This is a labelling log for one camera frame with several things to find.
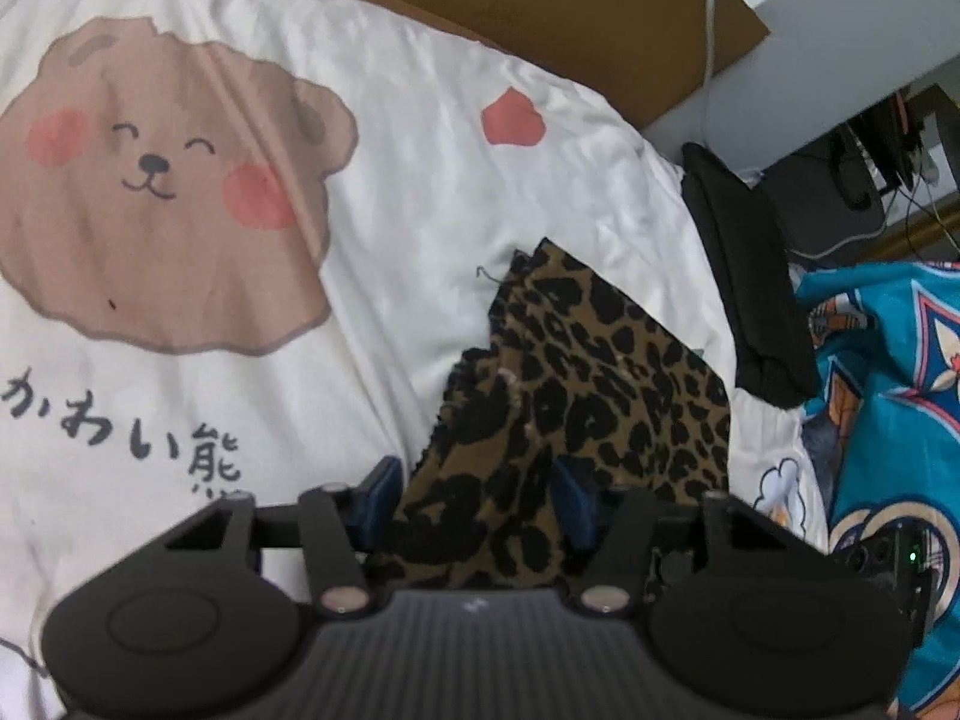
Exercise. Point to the white cartoon printed blanket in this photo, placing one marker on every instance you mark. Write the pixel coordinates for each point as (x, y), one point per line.
(412, 165)

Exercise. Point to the brown cardboard box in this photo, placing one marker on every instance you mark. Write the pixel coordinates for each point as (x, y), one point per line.
(562, 7)

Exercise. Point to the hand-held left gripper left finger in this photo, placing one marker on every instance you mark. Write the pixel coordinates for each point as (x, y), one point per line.
(379, 502)

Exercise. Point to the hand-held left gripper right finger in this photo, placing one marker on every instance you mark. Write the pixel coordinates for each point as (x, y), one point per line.
(576, 506)

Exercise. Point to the black sweatshirt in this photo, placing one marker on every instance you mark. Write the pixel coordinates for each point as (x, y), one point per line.
(742, 277)

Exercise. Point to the teal printed blanket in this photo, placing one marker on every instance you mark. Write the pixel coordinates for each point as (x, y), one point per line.
(885, 405)

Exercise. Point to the leopard print garment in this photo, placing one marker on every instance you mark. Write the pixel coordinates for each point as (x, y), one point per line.
(615, 360)

